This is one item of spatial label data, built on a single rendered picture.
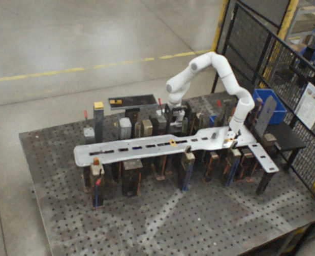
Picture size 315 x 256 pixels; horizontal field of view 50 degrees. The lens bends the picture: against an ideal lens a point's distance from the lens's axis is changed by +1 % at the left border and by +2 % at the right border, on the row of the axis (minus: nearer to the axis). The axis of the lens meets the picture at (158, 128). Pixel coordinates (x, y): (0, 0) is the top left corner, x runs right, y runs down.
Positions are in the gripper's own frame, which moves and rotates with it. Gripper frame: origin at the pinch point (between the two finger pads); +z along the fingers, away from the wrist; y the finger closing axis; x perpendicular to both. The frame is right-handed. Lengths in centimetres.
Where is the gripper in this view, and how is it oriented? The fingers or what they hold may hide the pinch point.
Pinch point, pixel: (232, 134)
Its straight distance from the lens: 262.8
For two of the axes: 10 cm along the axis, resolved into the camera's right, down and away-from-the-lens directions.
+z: -1.3, 7.4, 6.6
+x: 9.5, -1.1, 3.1
